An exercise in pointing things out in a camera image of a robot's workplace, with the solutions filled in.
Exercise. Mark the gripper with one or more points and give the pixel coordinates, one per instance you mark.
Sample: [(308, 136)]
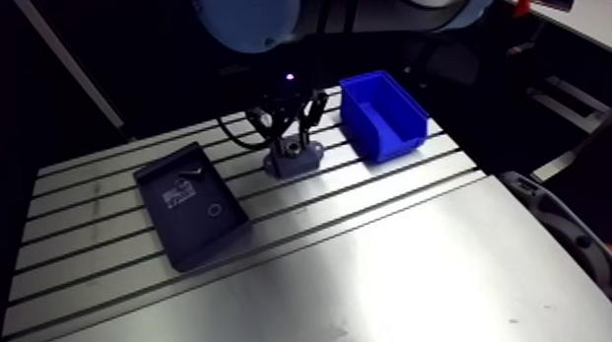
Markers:
[(289, 84)]

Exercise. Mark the pale slanted post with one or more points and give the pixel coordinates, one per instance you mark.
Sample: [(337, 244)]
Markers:
[(73, 68)]

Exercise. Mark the blue bin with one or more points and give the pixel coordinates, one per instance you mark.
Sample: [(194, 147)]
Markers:
[(387, 127)]

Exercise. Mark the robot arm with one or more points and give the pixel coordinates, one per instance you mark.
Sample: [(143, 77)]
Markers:
[(258, 13)]

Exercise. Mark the dark blue-grey tray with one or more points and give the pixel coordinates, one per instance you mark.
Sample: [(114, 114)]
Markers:
[(194, 218)]

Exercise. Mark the dark blue-grey housing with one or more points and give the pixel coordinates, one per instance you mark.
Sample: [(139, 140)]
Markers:
[(295, 162)]

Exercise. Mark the white desk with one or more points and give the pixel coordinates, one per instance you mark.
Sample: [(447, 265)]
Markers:
[(584, 20)]

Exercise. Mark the pale holed strip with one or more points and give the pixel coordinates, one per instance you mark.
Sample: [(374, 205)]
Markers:
[(578, 232)]

